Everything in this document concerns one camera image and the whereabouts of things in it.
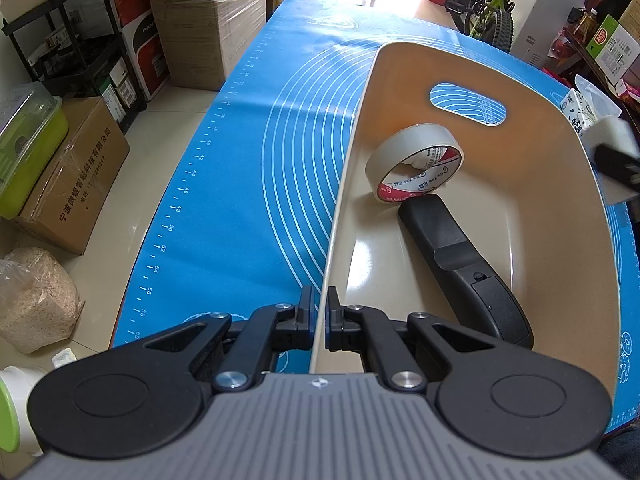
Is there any beige plastic storage bin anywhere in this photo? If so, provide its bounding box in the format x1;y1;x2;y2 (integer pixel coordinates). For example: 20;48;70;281
308;40;622;453

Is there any white chest freezer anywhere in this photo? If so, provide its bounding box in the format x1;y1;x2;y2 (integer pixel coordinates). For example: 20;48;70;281
508;0;609;68

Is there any large stacked cardboard box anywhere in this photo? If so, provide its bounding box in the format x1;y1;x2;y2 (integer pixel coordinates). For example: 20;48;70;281
150;0;266;91

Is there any black metal shelf rack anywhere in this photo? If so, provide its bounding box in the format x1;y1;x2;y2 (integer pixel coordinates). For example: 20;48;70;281
1;0;146;131

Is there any blue silicone table mat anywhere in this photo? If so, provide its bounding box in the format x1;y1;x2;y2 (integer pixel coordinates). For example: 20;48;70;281
113;0;639;429

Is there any floor cardboard box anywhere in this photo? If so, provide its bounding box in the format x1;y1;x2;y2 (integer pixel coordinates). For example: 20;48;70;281
14;96;130;255

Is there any bag of grain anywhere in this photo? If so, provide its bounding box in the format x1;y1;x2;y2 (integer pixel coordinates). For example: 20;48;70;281
1;247;84;354

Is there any black remote control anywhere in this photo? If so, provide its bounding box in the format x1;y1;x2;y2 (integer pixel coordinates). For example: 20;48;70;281
398;194;534;349

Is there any green plastic container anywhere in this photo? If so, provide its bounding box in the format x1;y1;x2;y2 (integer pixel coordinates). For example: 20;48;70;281
0;82;68;220

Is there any green white carton box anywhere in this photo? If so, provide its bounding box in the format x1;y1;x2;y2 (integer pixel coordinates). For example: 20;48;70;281
587;15;639;86

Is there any tissue pack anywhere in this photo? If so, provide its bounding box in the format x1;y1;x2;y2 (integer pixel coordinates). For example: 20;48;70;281
560;74;622;136

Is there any white masking tape roll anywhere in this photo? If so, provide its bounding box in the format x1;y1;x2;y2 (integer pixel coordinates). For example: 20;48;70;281
364;124;464;204

